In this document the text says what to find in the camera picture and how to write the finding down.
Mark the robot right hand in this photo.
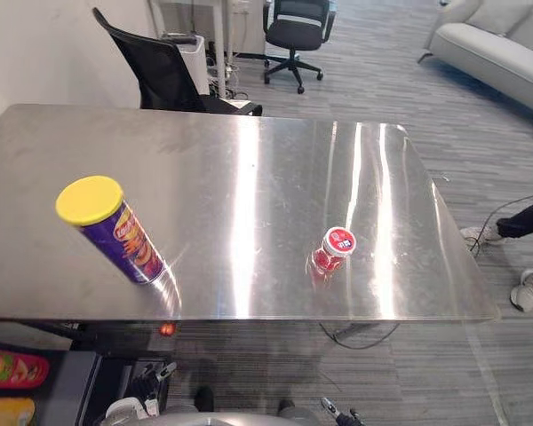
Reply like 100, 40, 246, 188
320, 396, 365, 426

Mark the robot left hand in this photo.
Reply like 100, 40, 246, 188
131, 361, 179, 418

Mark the purple chips can yellow lid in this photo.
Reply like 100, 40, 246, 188
55, 175, 166, 285

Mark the shelf unit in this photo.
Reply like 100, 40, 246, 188
0, 319, 179, 426

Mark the red gum bottle white lid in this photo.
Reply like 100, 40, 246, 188
311, 225, 356, 274

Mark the robot dark left foot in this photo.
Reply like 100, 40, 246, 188
194, 385, 215, 412

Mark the robot silver torso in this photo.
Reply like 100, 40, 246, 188
157, 410, 334, 426

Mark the person's foot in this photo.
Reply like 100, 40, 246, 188
459, 225, 505, 244
510, 268, 533, 312

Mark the person's leg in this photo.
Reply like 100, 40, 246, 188
496, 191, 533, 240

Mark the black mesh chair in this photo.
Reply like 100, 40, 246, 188
91, 7, 264, 117

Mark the white box appliance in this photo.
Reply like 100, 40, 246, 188
159, 33, 211, 97

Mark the white desk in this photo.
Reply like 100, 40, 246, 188
150, 0, 267, 99

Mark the black swivel office chair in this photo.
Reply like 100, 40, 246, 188
262, 0, 338, 95

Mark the light grey sofa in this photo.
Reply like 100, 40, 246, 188
417, 0, 533, 119

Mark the black floor cable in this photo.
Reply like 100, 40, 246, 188
318, 319, 401, 351
468, 191, 533, 256

